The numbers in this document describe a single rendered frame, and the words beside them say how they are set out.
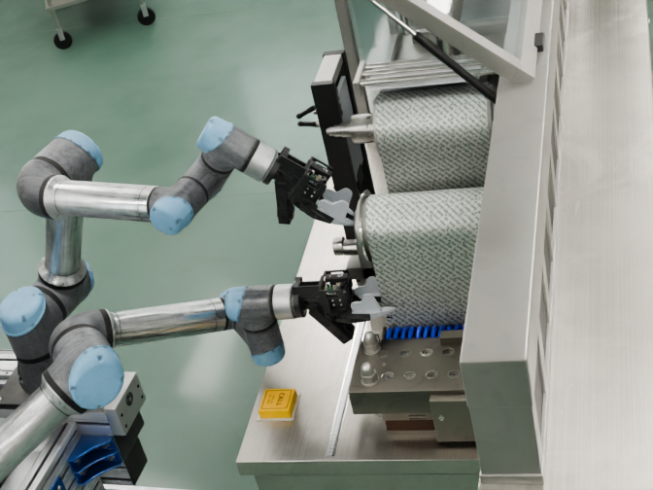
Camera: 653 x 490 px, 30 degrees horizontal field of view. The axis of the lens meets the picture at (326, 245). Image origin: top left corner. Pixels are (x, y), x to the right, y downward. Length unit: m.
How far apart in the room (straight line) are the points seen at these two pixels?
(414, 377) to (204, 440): 1.66
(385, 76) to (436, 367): 0.64
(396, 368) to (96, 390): 0.60
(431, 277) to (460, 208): 0.17
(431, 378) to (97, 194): 0.78
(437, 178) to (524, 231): 0.94
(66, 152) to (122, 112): 3.39
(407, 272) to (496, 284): 0.88
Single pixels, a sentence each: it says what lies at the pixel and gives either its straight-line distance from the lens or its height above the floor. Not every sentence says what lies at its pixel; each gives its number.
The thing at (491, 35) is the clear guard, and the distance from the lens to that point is 2.11.
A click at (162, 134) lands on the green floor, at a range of 5.80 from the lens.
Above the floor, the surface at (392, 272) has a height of 1.17.
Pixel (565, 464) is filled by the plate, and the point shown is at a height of 1.44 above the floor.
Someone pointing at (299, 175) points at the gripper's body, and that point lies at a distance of 2.46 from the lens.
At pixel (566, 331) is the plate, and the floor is 1.44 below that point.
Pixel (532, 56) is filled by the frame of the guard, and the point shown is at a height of 1.67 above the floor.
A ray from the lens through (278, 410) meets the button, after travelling 2.61.
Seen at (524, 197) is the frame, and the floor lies 1.65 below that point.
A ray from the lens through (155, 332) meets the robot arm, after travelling 2.65.
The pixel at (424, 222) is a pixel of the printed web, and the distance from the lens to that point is 2.41.
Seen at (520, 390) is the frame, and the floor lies 1.61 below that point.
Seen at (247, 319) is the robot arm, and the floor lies 1.10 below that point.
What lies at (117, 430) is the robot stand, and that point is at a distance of 3.05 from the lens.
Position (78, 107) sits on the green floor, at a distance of 6.31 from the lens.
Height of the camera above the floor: 2.63
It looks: 34 degrees down
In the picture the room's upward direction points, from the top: 14 degrees counter-clockwise
